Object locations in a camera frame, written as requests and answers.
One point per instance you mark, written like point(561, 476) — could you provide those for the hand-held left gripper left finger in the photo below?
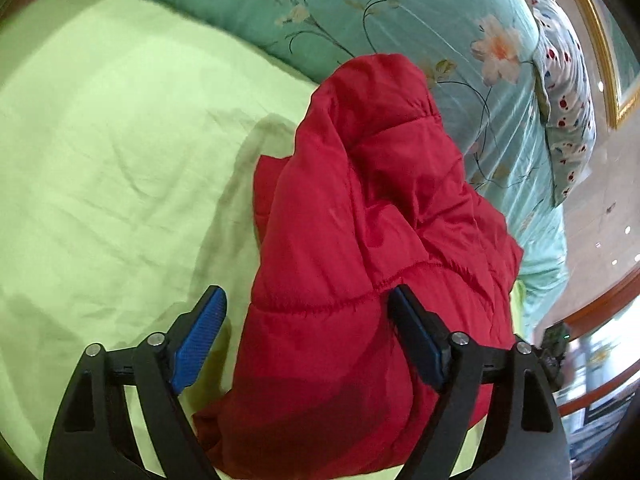
point(197, 340)

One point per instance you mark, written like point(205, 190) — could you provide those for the brown wooden rail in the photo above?
point(600, 300)

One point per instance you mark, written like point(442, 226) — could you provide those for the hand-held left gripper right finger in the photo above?
point(417, 340)

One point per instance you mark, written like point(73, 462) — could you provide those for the white dotted pillow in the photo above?
point(567, 90)

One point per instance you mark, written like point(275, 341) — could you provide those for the light green bed sheet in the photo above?
point(115, 150)

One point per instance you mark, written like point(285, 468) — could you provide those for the teal floral quilt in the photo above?
point(400, 15)

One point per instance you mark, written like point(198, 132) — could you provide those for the red quilted puffer jacket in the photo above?
point(360, 220)

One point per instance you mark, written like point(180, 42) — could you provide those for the gold picture frame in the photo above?
point(607, 60)

